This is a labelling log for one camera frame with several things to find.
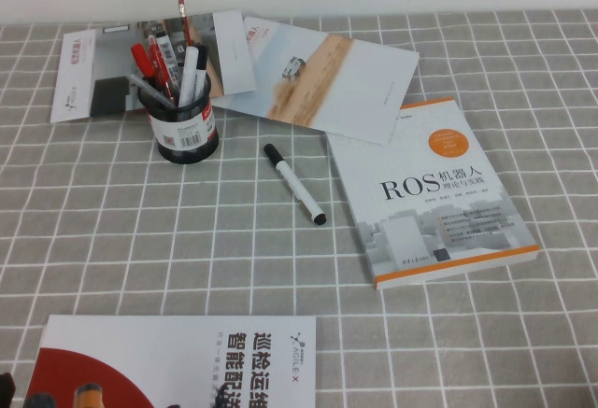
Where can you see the white PAINT marker pen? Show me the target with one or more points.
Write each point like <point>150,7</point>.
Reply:
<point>188,76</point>

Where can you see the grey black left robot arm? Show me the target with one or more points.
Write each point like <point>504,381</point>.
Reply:
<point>5,387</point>

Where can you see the black mesh pen holder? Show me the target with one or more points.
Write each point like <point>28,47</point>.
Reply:
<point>187,146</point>

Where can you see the grey pen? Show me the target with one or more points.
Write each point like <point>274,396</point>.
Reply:
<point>145,87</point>

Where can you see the slim red pen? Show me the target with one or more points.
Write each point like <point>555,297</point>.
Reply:
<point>159,65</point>

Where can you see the red pen with thick cap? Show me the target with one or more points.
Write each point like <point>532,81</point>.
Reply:
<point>139,55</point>

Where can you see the white marker with black cap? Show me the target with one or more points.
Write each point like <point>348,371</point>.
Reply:
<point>202,58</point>
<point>292,179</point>

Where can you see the brochure with desert photo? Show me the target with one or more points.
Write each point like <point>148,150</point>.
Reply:
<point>355,90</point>

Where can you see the white orange ROS book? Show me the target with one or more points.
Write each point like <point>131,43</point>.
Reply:
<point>420,216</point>

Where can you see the white marker with barcode label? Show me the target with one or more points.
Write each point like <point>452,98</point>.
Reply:
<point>166,53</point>

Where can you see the red black striped pencil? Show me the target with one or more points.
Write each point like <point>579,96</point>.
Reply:
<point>184,20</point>

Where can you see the white red AgileX brochure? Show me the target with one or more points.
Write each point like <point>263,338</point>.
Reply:
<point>187,361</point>

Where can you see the brochure with office photo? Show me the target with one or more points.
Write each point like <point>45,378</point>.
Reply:
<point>79,81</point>

